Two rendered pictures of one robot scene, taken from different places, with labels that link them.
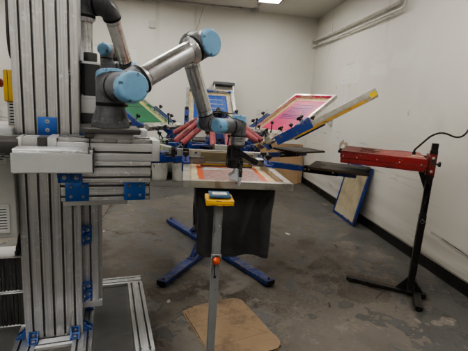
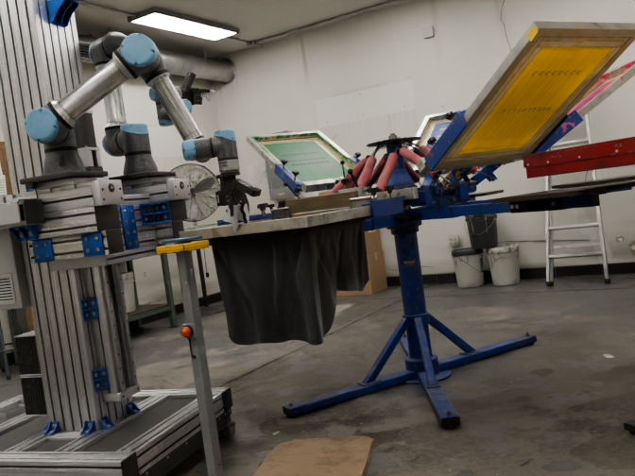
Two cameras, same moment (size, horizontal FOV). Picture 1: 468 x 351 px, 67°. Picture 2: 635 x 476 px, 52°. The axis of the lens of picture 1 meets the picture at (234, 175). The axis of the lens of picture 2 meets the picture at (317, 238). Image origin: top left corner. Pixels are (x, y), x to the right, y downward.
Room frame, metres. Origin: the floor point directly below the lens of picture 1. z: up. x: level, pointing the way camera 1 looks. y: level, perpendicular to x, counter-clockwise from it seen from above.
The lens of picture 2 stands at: (0.17, -1.75, 1.03)
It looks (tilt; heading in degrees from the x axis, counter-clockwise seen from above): 3 degrees down; 40
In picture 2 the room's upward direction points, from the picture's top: 8 degrees counter-clockwise
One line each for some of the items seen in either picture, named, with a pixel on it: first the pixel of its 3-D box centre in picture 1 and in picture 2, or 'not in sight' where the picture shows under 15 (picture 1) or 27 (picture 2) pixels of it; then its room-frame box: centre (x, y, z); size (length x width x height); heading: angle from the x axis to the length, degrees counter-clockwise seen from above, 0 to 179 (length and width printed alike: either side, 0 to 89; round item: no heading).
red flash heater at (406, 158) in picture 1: (384, 157); (633, 151); (2.71, -1.14, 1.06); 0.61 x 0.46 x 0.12; 68
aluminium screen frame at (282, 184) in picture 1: (230, 171); (298, 219); (2.19, 0.03, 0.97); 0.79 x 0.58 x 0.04; 8
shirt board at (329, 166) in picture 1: (286, 165); (489, 206); (2.99, -0.44, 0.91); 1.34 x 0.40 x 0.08; 68
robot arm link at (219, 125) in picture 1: (221, 125); (198, 149); (1.76, 0.08, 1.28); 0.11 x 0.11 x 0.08; 44
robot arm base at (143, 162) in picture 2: not in sight; (139, 163); (1.95, 0.70, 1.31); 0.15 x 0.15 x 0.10
